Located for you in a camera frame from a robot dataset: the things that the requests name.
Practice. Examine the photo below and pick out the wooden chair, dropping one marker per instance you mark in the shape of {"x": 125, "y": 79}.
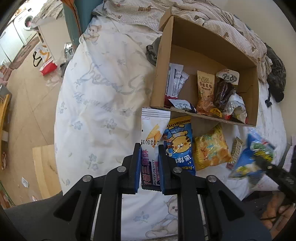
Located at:
{"x": 5, "y": 102}

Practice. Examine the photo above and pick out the beige checkered duvet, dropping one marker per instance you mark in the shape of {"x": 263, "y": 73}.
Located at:
{"x": 204, "y": 13}

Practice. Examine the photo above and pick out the silver foil bag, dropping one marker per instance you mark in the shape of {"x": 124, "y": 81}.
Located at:
{"x": 68, "y": 55}

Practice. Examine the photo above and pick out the grey cloth by box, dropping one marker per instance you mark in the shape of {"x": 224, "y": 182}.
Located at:
{"x": 152, "y": 51}

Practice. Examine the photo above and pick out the yellow chips snack bag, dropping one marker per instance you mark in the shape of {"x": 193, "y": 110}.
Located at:
{"x": 211, "y": 149}

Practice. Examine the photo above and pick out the white washing machine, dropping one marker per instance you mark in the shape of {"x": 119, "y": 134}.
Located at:
{"x": 22, "y": 23}

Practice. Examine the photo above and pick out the dark patterned garment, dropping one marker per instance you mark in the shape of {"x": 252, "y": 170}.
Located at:
{"x": 276, "y": 78}

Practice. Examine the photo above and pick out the white red snack bag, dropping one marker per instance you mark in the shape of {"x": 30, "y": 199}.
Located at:
{"x": 235, "y": 107}

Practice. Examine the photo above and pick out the teal orange cushion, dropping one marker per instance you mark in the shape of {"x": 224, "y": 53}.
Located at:
{"x": 78, "y": 14}

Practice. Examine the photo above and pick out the red white shopping bag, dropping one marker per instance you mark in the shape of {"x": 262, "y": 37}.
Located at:
{"x": 42, "y": 58}

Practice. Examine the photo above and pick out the white floral bed sheet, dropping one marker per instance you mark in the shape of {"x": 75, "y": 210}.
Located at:
{"x": 98, "y": 121}

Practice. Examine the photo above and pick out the blue tiger snack bag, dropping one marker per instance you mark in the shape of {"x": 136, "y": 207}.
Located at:
{"x": 178, "y": 142}

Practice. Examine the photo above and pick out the pink plaid snack bar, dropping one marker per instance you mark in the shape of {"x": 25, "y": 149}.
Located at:
{"x": 235, "y": 153}

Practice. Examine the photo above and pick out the white cabinet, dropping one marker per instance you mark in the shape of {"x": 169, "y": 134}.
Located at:
{"x": 55, "y": 35}

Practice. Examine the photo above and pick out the white blue snack bar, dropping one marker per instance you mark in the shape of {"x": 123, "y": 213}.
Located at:
{"x": 182, "y": 105}

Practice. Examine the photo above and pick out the dark meat snack packet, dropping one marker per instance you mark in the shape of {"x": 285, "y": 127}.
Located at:
{"x": 226, "y": 86}

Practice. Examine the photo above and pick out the blue green snack bag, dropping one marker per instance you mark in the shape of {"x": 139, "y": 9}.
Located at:
{"x": 246, "y": 167}

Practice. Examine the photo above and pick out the white purple cone snack packet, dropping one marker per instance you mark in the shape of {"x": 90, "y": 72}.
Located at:
{"x": 154, "y": 123}

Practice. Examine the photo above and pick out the red white wafer bar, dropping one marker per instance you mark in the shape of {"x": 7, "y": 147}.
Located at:
{"x": 174, "y": 76}
{"x": 184, "y": 76}

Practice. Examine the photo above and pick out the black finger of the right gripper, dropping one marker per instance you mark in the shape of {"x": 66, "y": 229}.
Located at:
{"x": 285, "y": 180}

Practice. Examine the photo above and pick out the brown cardboard box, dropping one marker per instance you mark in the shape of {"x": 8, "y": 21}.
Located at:
{"x": 202, "y": 53}

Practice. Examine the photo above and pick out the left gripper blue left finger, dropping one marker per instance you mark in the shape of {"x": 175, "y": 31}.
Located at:
{"x": 134, "y": 169}

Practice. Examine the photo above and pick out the person's hand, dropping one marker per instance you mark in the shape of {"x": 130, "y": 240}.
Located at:
{"x": 275, "y": 209}

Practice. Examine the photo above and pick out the yellow peanut snack packet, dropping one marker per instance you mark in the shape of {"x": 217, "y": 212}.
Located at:
{"x": 206, "y": 83}

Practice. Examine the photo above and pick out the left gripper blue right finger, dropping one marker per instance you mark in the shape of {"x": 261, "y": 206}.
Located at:
{"x": 164, "y": 171}

